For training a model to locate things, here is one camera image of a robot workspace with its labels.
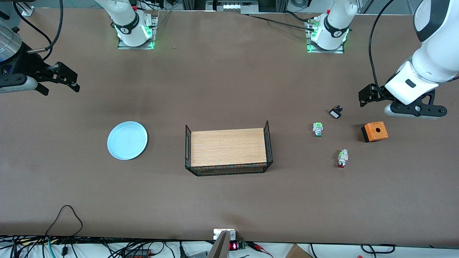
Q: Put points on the red black clip leads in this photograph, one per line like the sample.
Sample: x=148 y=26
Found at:
x=260 y=248

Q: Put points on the grey camera post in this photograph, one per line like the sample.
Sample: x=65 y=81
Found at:
x=219 y=249

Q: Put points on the green push button switch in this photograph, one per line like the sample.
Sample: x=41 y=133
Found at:
x=318 y=128

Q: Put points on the black power plug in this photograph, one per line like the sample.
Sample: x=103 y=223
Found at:
x=182 y=250

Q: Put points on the red digit display module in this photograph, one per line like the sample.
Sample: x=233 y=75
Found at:
x=233 y=245

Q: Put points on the orange button enclosure box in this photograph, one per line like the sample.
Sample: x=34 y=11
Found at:
x=376 y=132

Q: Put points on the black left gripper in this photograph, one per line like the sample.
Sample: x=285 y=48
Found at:
x=375 y=92

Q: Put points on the red push button switch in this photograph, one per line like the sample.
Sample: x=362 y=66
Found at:
x=342 y=157

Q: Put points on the black orange device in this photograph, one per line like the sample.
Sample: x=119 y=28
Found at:
x=138 y=254

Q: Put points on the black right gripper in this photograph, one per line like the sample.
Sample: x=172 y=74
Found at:
x=29 y=63

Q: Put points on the light blue round plate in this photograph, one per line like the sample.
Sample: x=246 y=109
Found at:
x=127 y=140

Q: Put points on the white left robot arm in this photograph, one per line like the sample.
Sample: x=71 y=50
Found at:
x=337 y=21

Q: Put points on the aluminium equipment rack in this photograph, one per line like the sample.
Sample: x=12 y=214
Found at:
x=231 y=5

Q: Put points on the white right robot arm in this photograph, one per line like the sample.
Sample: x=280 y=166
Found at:
x=129 y=21

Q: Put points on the black square white button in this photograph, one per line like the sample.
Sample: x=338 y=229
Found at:
x=335 y=113

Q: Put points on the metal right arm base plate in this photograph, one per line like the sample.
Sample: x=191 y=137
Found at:
x=155 y=32

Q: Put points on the brown cardboard box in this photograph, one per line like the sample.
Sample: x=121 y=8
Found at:
x=297 y=252

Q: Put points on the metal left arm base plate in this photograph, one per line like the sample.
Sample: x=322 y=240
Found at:
x=309 y=48

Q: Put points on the aluminium frame profile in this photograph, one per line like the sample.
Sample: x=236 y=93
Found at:
x=25 y=9

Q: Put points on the silver camera mount bracket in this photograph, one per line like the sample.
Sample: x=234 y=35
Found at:
x=219 y=233

